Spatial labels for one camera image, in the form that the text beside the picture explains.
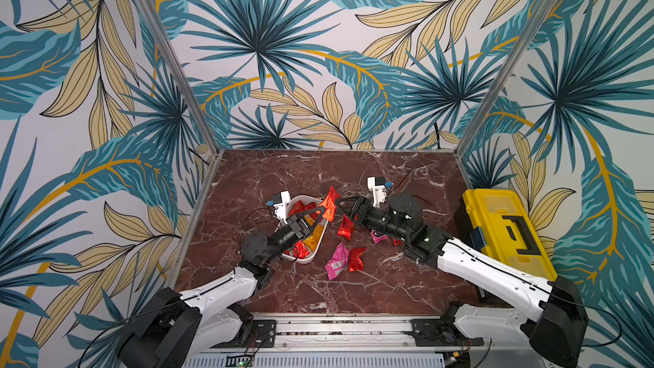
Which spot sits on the orange tea bag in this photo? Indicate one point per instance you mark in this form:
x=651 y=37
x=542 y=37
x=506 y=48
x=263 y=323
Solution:
x=313 y=241

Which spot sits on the yellow black toolbox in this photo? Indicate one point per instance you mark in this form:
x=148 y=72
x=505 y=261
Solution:
x=495 y=223

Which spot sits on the white plastic storage box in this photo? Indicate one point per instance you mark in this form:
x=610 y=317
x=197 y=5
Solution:
x=286 y=255

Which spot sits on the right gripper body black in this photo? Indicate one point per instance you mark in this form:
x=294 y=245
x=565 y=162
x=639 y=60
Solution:
x=359 y=209

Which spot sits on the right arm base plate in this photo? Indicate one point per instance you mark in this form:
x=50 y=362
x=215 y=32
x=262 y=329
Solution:
x=440 y=333

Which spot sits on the red tea bag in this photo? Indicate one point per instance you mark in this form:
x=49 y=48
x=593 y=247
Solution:
x=355 y=262
x=300 y=251
x=301 y=206
x=346 y=228
x=330 y=204

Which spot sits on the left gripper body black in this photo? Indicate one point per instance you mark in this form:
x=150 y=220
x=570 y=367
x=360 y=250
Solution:
x=289 y=235

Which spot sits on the magenta tea bag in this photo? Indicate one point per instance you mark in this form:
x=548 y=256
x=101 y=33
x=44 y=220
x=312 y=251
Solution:
x=338 y=262
x=378 y=237

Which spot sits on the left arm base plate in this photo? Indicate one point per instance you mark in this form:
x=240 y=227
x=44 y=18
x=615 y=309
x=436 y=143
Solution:
x=258 y=333

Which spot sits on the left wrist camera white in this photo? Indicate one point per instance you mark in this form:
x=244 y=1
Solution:
x=280 y=203

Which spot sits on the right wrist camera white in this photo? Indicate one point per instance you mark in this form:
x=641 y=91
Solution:
x=380 y=189

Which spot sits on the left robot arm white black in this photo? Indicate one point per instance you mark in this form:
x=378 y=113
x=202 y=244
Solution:
x=175 y=326

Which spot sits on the aluminium front rail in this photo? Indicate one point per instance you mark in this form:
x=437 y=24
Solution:
x=376 y=341

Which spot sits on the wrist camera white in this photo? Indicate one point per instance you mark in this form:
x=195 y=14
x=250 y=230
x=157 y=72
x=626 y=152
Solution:
x=380 y=189
x=280 y=203

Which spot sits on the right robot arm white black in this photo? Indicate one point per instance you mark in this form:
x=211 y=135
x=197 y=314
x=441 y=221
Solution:
x=556 y=320

